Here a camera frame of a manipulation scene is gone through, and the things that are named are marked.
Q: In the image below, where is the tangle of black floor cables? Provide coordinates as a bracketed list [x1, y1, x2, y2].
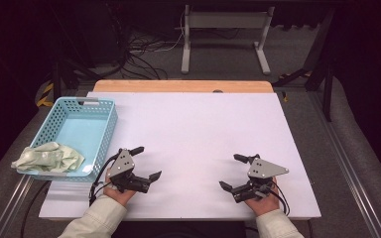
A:
[107, 6, 187, 81]

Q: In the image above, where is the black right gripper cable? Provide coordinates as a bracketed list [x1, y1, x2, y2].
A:
[271, 179, 292, 217]

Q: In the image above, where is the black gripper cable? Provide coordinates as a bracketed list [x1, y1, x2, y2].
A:
[88, 152, 121, 206]
[271, 179, 292, 217]

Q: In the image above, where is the person's right hand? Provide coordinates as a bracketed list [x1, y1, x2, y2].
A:
[244, 177, 281, 217]

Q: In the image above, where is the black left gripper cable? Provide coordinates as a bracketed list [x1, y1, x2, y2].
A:
[88, 152, 121, 206]

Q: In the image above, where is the white board sheet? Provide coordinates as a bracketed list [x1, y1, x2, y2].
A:
[39, 91, 322, 222]

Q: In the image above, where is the long black floor cable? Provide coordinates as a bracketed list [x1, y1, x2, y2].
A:
[19, 179, 52, 238]

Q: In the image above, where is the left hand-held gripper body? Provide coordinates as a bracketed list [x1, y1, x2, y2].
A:
[106, 148, 152, 194]

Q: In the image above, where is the metal floor rail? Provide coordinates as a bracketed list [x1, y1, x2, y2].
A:
[307, 92, 381, 238]
[0, 175, 36, 238]

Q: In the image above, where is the white metal stand frame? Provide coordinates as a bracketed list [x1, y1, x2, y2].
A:
[181, 4, 276, 75]

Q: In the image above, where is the person's left hand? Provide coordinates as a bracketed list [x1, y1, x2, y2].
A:
[102, 172, 137, 207]

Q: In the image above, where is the black metal stand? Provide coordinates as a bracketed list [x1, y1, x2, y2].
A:
[272, 9, 337, 123]

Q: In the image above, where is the light blue perforated plastic basket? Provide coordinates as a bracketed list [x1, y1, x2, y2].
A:
[16, 96, 119, 183]

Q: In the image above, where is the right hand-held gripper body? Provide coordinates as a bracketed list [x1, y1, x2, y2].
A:
[231, 153, 290, 203]

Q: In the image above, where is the yellow black striped tape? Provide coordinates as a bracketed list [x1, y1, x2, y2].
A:
[36, 82, 56, 109]

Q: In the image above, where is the pale green crumpled cloth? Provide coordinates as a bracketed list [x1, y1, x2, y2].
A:
[10, 141, 86, 174]

